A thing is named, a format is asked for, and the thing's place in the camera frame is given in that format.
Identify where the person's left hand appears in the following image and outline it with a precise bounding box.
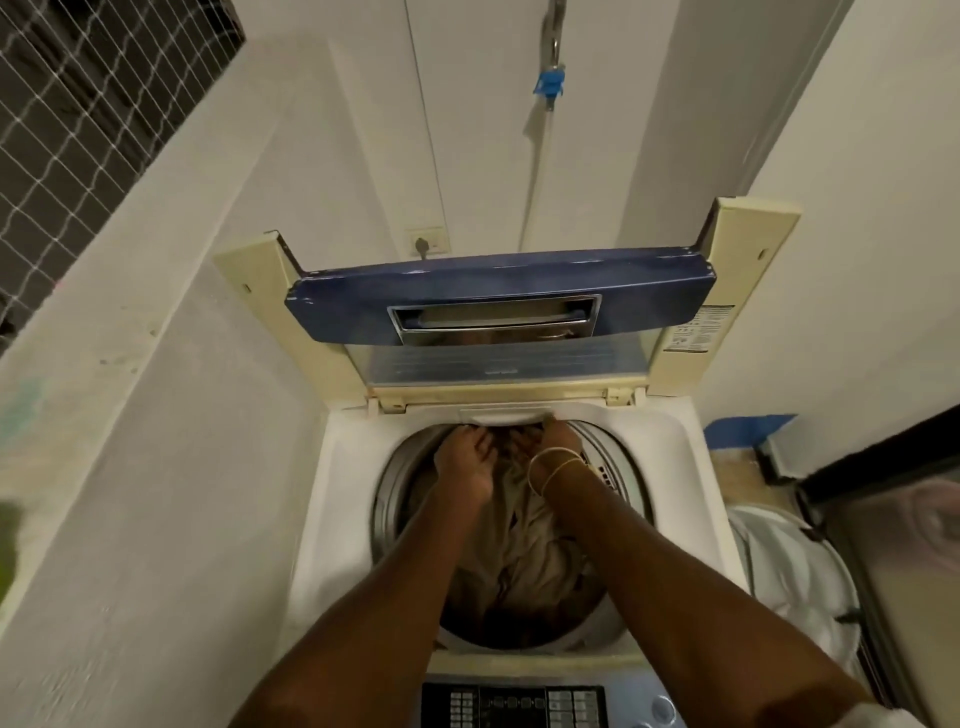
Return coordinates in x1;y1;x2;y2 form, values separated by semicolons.
433;425;498;513

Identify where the person's right hand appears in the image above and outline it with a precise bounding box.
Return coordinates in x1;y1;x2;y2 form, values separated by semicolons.
517;418;586;489

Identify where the beige bedsheet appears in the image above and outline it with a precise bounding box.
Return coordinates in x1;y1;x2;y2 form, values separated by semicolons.
442;423;609;624

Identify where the blue cream washing machine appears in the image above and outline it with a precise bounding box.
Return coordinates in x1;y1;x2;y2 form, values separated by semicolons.
213;196;802;728

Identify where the person's left forearm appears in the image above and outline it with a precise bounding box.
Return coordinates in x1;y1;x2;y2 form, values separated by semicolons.
228;494;496;728

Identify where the person's right forearm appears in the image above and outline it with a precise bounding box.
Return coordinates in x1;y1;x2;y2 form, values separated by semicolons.
539;468;879;728

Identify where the white round laundry hamper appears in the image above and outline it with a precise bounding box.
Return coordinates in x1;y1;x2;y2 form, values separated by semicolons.
727;503;864;676

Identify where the person's white shirt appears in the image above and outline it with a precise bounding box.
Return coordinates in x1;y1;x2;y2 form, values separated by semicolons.
847;701;928;728

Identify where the green plastic basket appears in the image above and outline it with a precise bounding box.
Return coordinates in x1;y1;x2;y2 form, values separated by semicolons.
0;500;25;605

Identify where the silver bangle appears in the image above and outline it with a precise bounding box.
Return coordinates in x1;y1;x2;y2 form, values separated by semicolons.
527;447;583;496

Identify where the black framed glass door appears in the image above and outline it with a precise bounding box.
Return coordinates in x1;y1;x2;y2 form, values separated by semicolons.
798;404;960;728

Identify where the pink plastic basin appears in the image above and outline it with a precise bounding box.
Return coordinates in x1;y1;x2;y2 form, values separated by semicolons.
911;479;960;556

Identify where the white window safety net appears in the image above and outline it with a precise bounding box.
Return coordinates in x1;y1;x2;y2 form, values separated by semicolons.
0;0;247;339

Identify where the gold bracelet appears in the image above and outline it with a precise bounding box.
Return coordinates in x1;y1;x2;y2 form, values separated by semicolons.
539;455;594;498

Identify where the white wall socket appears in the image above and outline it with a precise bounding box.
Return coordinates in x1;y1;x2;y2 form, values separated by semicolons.
404;227;451;258

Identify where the white inlet hose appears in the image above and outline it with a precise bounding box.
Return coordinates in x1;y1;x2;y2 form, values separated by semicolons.
518;110;556;253

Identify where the metal wall tap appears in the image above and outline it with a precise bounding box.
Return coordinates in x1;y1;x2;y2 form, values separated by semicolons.
543;0;568;69

